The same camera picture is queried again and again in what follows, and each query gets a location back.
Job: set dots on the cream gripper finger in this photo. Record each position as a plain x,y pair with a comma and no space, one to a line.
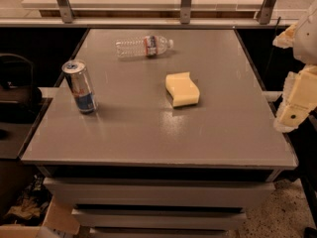
286,38
299,99

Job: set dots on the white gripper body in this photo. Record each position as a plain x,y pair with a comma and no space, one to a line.
307,40

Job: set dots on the red bull can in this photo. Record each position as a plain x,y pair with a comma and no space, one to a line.
78,80

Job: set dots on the yellow sponge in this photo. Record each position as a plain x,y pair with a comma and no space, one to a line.
182,89

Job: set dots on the clear plastic water bottle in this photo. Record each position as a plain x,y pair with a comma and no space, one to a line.
147,46

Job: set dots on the grey drawer cabinet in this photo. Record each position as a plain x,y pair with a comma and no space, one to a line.
163,200

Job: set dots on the black chair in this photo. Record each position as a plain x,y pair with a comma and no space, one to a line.
20,98

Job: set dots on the right metal bracket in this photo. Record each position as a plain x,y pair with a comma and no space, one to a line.
264,14

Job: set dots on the metal bracket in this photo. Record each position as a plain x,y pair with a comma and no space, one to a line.
65,11
185,11
264,14

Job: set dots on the middle metal bracket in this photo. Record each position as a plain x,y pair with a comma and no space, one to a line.
185,11

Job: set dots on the left metal bracket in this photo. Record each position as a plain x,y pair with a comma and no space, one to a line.
65,11

